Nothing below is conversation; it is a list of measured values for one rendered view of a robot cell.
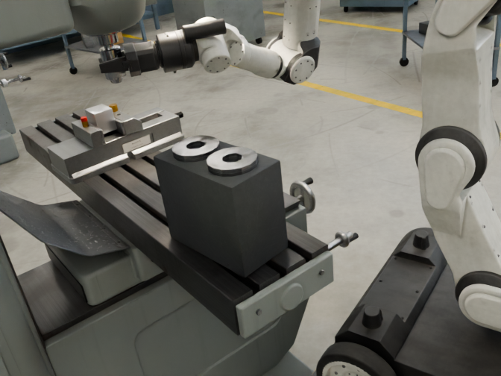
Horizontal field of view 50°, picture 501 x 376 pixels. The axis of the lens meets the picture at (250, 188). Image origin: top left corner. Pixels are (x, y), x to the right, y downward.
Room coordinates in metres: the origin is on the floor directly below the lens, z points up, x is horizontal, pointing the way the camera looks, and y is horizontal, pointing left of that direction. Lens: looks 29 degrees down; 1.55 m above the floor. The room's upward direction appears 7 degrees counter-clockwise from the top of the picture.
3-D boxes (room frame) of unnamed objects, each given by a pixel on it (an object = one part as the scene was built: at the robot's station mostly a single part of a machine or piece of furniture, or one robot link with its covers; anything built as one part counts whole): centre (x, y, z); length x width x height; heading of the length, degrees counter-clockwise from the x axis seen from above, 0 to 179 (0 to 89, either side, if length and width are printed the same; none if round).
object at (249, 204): (0.89, 0.06, 1.04); 0.22 x 0.12 x 0.20; 42
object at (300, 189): (1.52, -0.14, 0.64); 0.16 x 0.12 x 0.12; 125
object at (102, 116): (1.38, 0.37, 1.05); 0.06 x 0.05 x 0.06; 36
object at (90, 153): (1.39, 0.35, 0.99); 0.35 x 0.15 x 0.11; 126
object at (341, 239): (1.42, -0.24, 0.52); 0.22 x 0.06 x 0.06; 125
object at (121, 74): (1.23, 0.27, 1.23); 0.05 x 0.05 x 0.06
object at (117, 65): (1.20, 0.27, 1.23); 0.06 x 0.02 x 0.03; 102
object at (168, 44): (1.25, 0.19, 1.23); 0.13 x 0.12 x 0.10; 12
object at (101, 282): (1.23, 0.27, 0.80); 0.50 x 0.35 x 0.12; 125
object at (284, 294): (1.27, 0.30, 0.90); 1.24 x 0.23 x 0.08; 35
